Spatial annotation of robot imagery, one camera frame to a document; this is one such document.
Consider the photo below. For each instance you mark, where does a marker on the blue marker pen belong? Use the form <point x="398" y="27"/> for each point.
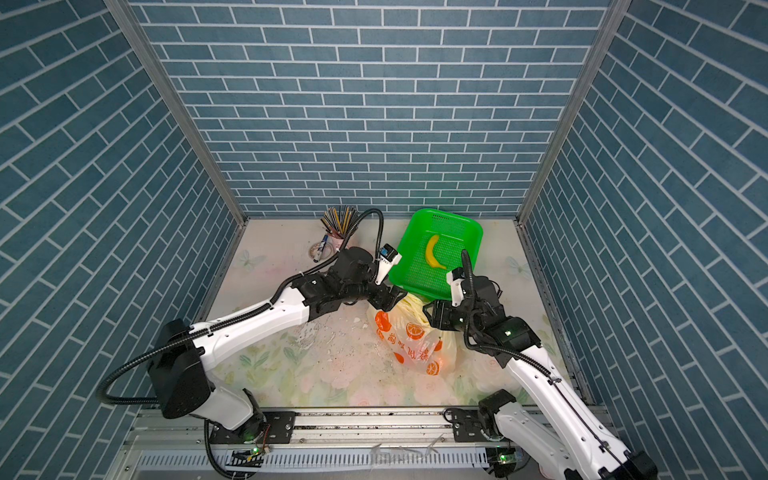
<point x="321" y="248"/>

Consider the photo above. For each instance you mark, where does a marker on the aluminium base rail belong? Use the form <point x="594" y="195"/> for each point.
<point x="368" y="440"/>

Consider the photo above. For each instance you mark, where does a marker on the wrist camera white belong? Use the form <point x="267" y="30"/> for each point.
<point x="388" y="257"/>
<point x="456" y="279"/>

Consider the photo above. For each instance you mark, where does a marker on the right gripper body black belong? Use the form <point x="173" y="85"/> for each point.
<point x="460" y="317"/>

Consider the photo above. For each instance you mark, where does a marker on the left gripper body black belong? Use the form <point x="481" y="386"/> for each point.
<point x="377" y="292"/>

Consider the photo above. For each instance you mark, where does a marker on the yellow banana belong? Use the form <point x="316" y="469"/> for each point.
<point x="430" y="257"/>

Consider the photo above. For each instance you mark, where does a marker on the green plastic basket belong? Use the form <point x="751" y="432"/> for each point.
<point x="457" y="233"/>

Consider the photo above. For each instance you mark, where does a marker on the pink pencil cup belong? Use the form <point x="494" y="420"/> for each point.
<point x="335" y="241"/>

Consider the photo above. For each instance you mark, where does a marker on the bundle of coloured pencils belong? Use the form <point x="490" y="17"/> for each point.
<point x="339" y="221"/>

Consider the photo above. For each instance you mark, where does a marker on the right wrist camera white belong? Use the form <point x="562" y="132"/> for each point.
<point x="456" y="279"/>

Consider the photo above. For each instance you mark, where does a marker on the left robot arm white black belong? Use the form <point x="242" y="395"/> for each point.
<point x="182" y="376"/>

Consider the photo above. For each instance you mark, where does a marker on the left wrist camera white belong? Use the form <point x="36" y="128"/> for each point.
<point x="388" y="257"/>

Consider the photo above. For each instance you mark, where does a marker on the yellow printed plastic bag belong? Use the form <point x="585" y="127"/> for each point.
<point x="413" y="342"/>

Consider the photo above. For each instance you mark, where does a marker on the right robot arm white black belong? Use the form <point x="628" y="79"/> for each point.
<point x="575" y="444"/>

